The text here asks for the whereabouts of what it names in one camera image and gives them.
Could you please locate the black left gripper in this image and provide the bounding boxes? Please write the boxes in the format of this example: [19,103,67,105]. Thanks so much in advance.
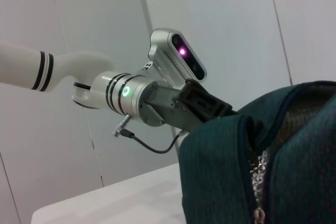
[140,78,234,133]

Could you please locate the left arm grey cable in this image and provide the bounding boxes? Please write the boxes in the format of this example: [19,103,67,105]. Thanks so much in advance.
[111,115,188,154]

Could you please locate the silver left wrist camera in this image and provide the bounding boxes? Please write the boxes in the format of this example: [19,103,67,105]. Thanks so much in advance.
[141,27,208,83]

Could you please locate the teal insulated lunch bag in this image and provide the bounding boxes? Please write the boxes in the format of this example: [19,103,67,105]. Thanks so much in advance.
[178,81,336,224]

